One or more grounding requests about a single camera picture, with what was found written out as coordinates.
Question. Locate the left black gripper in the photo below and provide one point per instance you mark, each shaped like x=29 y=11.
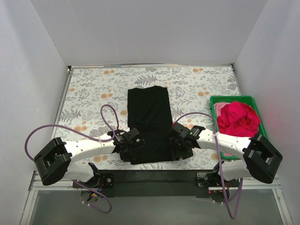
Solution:
x=131 y=145

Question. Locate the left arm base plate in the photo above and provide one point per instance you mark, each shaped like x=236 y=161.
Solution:
x=94 y=180

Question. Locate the red t shirt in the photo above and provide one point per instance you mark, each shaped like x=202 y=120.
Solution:
x=238 y=119

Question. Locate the black t shirt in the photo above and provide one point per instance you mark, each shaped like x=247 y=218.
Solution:
x=150 y=113

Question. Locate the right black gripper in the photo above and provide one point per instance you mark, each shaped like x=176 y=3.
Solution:
x=177 y=143

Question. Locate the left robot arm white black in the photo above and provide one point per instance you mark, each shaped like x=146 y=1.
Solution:
x=64 y=160

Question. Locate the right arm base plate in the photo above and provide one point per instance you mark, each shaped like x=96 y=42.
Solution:
x=213 y=180

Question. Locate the pink t shirt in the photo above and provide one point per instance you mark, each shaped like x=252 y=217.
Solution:
x=218 y=109

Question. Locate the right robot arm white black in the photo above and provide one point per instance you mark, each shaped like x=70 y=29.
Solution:
x=256 y=156

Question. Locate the aluminium frame rail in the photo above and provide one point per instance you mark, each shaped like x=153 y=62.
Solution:
x=151 y=177

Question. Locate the floral table mat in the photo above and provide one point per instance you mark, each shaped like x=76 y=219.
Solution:
x=96 y=98

